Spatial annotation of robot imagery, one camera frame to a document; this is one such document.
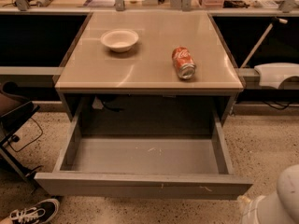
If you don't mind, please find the purple paper on shelf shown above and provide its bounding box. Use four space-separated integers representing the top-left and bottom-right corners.
83 0 115 7

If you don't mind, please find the beige top cabinet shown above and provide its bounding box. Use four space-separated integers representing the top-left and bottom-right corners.
52 10 247 126

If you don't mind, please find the black and white sneaker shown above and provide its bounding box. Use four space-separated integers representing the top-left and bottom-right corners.
0 198 60 224

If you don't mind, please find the black floor cable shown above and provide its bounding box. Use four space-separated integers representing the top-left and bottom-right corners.
7 117 45 153

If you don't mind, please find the dark chair with metal legs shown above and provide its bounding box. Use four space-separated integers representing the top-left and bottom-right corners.
0 81 40 184

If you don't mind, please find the white paper bowl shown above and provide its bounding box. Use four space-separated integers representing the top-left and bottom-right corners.
100 29 139 53

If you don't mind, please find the red soda can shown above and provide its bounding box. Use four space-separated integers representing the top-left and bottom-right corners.
172 47 196 80

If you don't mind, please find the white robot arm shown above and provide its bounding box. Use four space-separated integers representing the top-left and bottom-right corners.
238 164 299 224

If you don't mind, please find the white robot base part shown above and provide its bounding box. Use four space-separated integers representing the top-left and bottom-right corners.
254 63 299 89

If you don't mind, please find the white foam-padded gripper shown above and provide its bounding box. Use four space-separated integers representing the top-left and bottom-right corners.
237 195 264 224

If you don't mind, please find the dark clutter on shelf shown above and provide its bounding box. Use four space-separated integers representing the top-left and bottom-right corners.
223 0 249 8

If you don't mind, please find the grey top drawer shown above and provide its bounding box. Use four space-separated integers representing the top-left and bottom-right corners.
36 96 252 199

